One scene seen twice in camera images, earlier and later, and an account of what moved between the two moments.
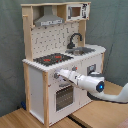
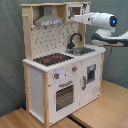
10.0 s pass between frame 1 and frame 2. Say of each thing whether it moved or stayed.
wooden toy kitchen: stayed
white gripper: moved
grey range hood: stayed
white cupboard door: stayed
